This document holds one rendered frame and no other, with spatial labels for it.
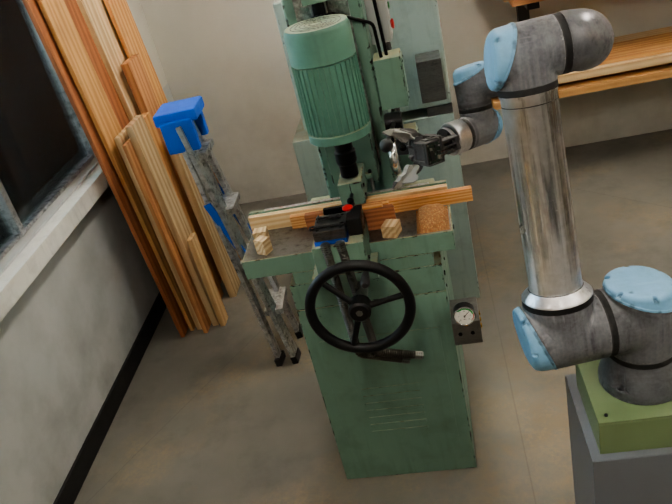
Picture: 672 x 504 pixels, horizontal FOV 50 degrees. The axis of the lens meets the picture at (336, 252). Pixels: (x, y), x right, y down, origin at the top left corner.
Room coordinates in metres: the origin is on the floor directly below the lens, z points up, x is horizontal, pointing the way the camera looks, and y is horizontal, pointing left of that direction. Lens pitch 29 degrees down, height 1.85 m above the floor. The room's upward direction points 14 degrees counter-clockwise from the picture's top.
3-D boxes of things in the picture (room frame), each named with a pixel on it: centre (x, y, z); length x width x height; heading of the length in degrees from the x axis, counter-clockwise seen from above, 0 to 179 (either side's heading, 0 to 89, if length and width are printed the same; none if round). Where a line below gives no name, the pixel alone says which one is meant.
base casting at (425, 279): (2.01, -0.12, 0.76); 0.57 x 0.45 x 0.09; 168
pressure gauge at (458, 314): (1.64, -0.31, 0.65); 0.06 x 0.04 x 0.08; 78
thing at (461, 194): (1.88, -0.16, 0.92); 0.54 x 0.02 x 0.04; 78
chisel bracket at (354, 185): (1.91, -0.10, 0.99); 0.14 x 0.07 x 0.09; 168
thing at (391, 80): (2.07, -0.29, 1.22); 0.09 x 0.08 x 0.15; 168
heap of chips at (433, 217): (1.77, -0.28, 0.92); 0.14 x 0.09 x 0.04; 168
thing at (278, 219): (1.92, -0.06, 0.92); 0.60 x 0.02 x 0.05; 78
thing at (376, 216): (1.81, -0.08, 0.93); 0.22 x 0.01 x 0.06; 78
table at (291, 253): (1.80, -0.04, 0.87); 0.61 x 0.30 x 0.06; 78
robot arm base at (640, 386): (1.24, -0.62, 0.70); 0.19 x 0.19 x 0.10
